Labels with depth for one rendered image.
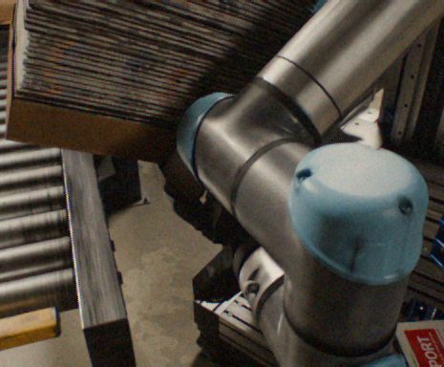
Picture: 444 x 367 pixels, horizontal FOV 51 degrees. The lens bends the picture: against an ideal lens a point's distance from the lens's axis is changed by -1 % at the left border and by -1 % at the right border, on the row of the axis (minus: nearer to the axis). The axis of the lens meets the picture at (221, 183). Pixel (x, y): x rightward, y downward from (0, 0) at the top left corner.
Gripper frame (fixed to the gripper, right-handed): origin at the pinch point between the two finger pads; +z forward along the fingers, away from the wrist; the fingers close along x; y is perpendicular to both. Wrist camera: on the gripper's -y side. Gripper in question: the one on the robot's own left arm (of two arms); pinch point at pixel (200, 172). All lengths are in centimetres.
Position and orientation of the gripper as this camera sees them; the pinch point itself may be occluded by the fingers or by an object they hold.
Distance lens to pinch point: 58.4
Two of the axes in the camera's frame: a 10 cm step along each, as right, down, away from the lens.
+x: -8.8, -1.2, -4.5
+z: -3.3, -5.2, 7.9
